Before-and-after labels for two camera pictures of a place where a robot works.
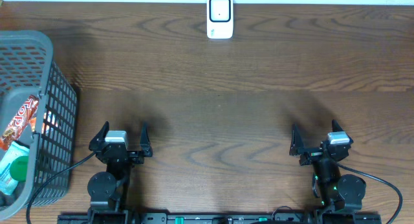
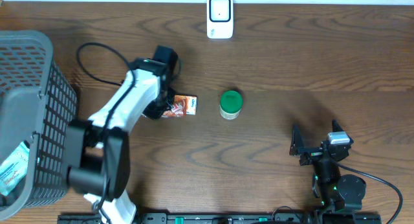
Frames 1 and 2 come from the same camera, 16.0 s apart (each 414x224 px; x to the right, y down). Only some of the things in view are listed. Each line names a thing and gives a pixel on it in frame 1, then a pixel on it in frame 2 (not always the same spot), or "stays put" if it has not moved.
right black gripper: [311, 154] stays put
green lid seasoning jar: [18, 168] -> [231, 103]
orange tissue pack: [33, 122] -> [181, 106]
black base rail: [127, 218] stays put
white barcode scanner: [220, 16] stays put
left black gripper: [145, 151] -> [154, 111]
